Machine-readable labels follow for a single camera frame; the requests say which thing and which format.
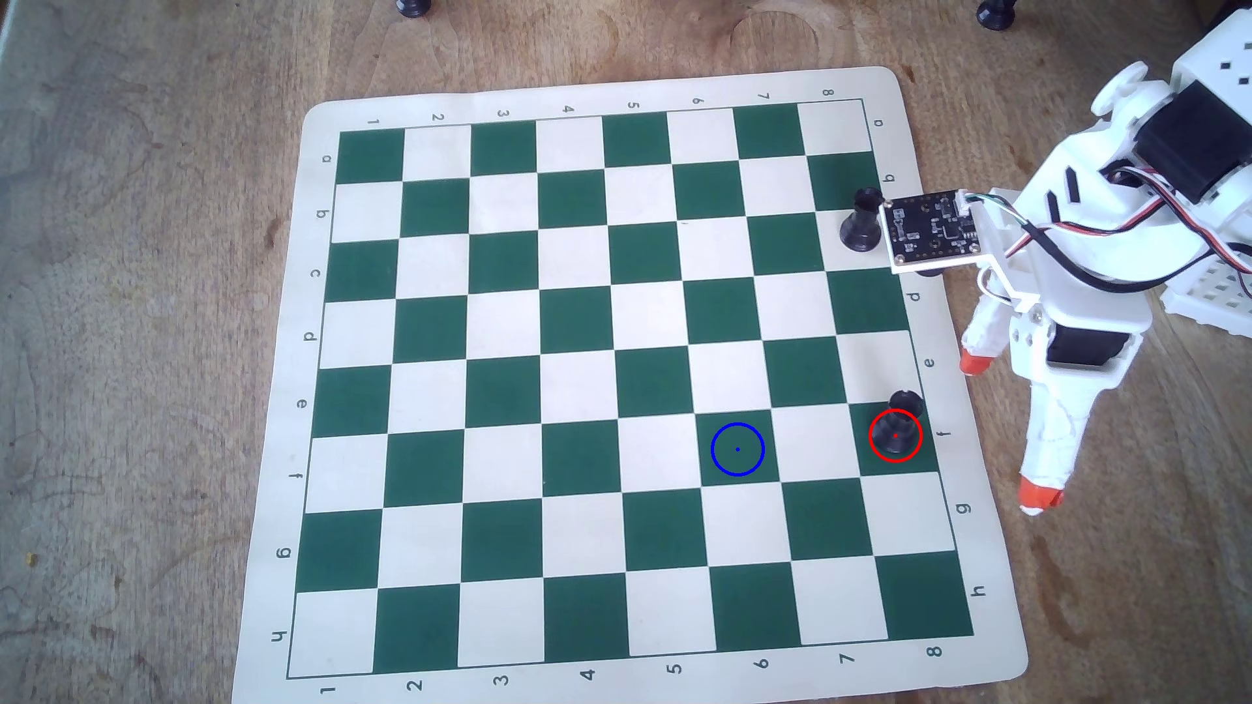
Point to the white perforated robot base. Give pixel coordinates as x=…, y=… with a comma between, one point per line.
x=1213, y=295

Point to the green and white chessboard mat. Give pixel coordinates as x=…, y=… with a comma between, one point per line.
x=577, y=391

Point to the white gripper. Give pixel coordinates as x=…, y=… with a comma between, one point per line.
x=1082, y=350

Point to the black camera circuit board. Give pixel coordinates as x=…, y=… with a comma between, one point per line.
x=929, y=230

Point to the black rook chess piece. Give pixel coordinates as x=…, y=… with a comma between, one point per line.
x=902, y=416
x=859, y=230

